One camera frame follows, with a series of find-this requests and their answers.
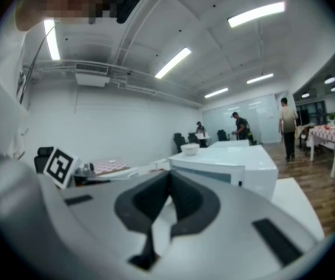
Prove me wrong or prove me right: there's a person's head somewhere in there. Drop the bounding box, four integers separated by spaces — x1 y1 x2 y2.
15 0 118 32

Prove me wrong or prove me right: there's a pink checkered table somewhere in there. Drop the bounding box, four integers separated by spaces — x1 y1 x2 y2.
93 157 131 175

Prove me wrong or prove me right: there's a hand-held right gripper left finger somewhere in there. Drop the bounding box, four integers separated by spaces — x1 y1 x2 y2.
37 169 174 280

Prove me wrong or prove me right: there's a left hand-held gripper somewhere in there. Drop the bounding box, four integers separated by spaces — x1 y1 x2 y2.
43 146 111 190

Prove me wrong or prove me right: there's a thin dark headset cable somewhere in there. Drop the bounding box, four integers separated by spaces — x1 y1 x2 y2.
20 24 57 104

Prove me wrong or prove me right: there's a person's light shirt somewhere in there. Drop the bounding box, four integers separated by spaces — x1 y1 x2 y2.
0 30 69 280

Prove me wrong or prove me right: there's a white ceiling air conditioner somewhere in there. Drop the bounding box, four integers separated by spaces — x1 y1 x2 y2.
75 64 111 87

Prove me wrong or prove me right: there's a white bowl of rice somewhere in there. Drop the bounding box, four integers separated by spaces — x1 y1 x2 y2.
181 143 200 157

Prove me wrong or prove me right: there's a table with checkered cloth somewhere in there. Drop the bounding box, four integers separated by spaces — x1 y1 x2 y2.
305 124 335 179

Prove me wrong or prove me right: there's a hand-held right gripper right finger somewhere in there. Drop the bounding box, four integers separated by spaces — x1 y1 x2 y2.
158 170 327 280

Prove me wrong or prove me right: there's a black head-worn camera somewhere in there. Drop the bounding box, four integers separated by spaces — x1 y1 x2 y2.
116 0 141 25

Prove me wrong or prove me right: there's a long ceiling light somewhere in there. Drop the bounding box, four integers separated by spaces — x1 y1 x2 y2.
246 73 274 85
44 19 61 61
154 47 192 79
227 1 286 28
204 87 229 99

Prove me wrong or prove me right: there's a white microwave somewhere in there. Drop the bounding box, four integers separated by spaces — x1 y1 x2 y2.
149 143 279 201

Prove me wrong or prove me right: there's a table with pale cloth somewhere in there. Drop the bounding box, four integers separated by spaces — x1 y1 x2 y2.
209 139 250 148

